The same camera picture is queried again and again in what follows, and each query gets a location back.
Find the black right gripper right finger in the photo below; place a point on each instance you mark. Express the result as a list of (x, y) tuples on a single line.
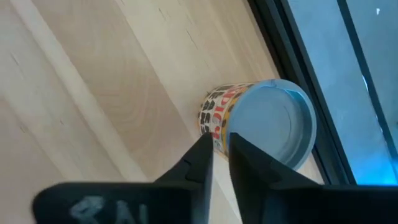
[(264, 193)]

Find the can with red black letters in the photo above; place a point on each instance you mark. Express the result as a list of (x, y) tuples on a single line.
[(270, 121)]

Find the black aluminium table frame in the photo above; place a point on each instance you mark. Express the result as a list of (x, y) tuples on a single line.
[(298, 62)]

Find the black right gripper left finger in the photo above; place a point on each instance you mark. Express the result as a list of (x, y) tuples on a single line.
[(186, 199)]

